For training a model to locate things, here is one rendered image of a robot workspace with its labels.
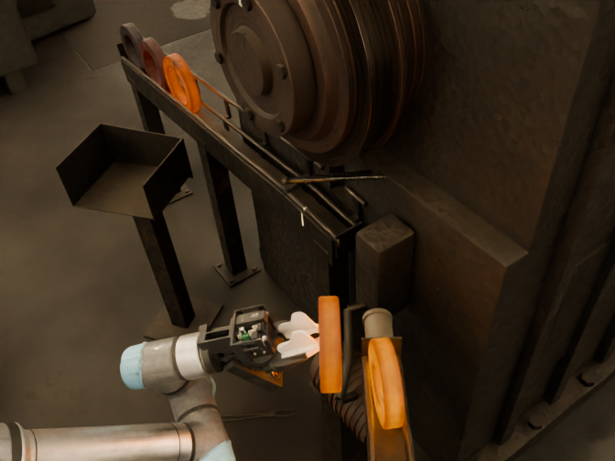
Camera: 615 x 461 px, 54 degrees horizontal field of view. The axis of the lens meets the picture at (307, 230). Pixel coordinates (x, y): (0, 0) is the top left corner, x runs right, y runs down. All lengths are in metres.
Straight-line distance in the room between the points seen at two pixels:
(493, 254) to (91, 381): 1.41
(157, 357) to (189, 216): 1.50
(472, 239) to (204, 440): 0.57
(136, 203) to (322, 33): 0.85
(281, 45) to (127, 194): 0.85
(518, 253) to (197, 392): 0.60
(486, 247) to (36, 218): 2.04
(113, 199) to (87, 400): 0.68
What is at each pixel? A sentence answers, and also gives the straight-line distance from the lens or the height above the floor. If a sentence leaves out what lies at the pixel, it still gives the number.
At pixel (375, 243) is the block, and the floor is 0.80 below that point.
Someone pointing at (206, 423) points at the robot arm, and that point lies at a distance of 1.07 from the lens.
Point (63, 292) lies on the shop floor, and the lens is 2.38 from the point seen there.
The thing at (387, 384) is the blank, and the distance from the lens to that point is 1.02.
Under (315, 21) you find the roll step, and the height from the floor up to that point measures 1.22.
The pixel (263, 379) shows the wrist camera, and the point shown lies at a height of 0.76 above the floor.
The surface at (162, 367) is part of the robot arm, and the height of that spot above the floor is 0.81.
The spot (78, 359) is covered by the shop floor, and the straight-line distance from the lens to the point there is 2.16.
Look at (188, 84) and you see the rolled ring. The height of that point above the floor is 0.73.
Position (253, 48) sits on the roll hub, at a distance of 1.06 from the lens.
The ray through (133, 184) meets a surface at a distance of 1.74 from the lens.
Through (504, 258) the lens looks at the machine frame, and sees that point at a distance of 1.08.
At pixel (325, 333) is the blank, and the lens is 0.92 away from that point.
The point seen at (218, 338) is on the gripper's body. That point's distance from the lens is 0.97.
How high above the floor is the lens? 1.65
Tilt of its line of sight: 45 degrees down
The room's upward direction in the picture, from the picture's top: 5 degrees counter-clockwise
